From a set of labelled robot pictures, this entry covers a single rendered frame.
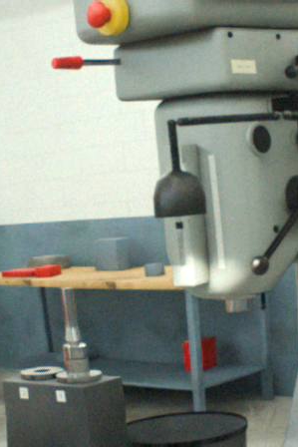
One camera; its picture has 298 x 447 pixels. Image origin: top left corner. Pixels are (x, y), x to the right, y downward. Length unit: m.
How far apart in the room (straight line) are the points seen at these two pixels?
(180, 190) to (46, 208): 7.01
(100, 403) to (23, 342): 6.88
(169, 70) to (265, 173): 0.22
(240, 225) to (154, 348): 6.24
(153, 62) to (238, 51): 0.15
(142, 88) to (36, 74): 6.86
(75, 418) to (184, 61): 0.77
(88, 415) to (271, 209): 0.60
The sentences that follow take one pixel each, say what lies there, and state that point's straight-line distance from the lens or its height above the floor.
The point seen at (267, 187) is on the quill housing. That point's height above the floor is 1.48.
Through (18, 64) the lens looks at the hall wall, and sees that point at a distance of 8.84.
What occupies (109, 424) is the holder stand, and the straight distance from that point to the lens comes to 2.22.
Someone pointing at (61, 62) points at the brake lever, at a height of 1.70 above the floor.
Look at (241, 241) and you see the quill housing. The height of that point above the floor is 1.40.
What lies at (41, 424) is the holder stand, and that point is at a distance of 2.25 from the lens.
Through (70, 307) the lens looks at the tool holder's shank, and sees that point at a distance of 2.21.
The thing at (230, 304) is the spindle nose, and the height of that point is 1.29.
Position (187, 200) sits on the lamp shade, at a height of 1.47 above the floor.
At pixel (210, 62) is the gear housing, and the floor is 1.67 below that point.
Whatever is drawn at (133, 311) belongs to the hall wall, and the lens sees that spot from 8.08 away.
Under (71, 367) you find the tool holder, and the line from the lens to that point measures 2.22.
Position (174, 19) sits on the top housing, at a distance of 1.67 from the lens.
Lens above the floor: 1.52
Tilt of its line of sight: 3 degrees down
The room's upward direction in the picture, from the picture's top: 5 degrees counter-clockwise
